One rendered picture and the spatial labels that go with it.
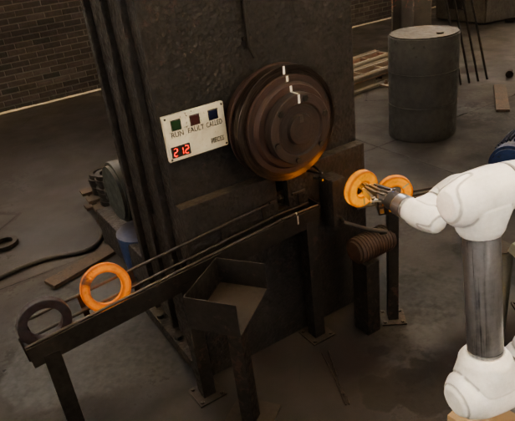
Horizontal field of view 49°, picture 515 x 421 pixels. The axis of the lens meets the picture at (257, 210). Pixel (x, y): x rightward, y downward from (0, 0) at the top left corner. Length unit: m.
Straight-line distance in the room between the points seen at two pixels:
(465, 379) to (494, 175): 0.61
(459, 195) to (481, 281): 0.27
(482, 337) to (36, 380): 2.10
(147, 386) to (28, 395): 0.57
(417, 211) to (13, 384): 2.06
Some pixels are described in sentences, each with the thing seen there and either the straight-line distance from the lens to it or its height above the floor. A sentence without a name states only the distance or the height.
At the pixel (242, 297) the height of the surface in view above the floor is 0.60.
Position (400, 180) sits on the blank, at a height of 0.77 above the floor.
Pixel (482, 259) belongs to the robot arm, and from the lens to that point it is 1.61.
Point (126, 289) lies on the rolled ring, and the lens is 2.21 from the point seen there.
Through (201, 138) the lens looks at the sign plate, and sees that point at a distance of 2.23.
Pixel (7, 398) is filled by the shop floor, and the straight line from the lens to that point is 3.02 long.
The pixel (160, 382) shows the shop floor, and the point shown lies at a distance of 2.77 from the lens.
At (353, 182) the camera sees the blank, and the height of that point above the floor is 0.88.
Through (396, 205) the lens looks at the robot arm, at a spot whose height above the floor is 0.85.
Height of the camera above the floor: 1.84
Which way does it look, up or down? 27 degrees down
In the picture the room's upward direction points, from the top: 7 degrees counter-clockwise
